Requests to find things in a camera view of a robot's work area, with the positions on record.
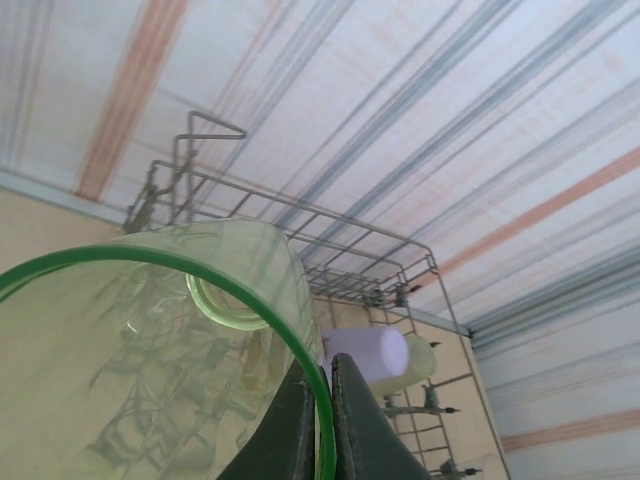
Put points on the transparent green glass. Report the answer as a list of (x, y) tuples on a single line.
[(125, 360)]

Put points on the lavender plastic cup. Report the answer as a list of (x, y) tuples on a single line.
[(370, 350)]

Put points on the pale green textured cup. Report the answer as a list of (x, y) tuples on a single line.
[(422, 360)]

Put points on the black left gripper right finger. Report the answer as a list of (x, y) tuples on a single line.
[(365, 435)]

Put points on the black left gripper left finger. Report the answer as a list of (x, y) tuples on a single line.
[(295, 430)]

